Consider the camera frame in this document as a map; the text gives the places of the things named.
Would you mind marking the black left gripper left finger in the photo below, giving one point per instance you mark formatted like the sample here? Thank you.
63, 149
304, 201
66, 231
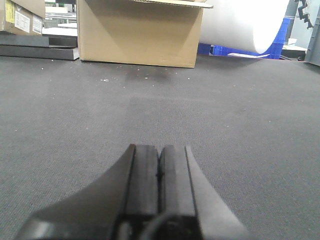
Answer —
128, 191

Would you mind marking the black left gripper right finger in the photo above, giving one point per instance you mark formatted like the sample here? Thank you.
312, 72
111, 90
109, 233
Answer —
187, 193

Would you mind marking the dark grey carpet mat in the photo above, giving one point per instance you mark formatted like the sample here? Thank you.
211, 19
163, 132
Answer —
253, 126

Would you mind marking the large brown cardboard box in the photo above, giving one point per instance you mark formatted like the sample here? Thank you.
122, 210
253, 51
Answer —
142, 32

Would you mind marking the blue crate behind roll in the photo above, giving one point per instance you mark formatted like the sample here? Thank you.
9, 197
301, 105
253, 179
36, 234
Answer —
273, 52

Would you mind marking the white paper roll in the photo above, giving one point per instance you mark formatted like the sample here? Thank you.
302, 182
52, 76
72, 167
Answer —
249, 25

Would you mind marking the black foam board stack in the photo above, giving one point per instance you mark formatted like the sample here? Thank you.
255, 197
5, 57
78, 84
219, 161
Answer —
54, 47

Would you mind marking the grey plastic bin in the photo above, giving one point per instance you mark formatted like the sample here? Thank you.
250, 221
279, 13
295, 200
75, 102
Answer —
313, 51

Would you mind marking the labelled cardboard box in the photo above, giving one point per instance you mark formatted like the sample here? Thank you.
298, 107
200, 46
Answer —
22, 17

